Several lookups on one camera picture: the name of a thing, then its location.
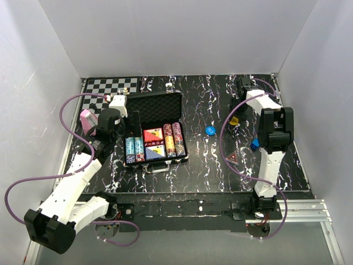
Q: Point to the black poker chip case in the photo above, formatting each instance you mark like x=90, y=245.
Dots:
x=156, y=109

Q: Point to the checkerboard mat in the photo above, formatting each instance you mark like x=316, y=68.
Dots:
x=106, y=86

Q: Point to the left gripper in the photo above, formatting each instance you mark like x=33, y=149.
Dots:
x=134, y=130

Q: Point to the blue small blind button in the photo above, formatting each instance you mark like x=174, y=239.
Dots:
x=210, y=130

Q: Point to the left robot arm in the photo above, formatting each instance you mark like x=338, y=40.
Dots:
x=55, y=223

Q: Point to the blue and white block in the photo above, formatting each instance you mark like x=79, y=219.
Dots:
x=255, y=144

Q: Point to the row of red dice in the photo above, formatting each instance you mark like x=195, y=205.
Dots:
x=153, y=143

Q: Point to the triangular all-in button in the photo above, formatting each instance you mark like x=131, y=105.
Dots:
x=232, y=158

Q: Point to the pink wedge box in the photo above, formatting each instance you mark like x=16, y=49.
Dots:
x=88, y=120

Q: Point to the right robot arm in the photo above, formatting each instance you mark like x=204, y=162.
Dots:
x=275, y=135

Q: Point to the blue playing card deck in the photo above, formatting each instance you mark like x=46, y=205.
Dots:
x=155, y=152

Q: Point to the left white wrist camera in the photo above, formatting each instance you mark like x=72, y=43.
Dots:
x=117, y=105

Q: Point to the red and yellow chip column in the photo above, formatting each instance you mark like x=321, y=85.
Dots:
x=169, y=140

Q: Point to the red playing card deck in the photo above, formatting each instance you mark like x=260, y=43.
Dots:
x=152, y=135

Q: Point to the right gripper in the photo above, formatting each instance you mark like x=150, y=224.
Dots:
x=245, y=114

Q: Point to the yellow big blind button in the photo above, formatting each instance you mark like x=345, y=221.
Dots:
x=234, y=121

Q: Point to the purple and red chip column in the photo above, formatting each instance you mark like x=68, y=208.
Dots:
x=178, y=139

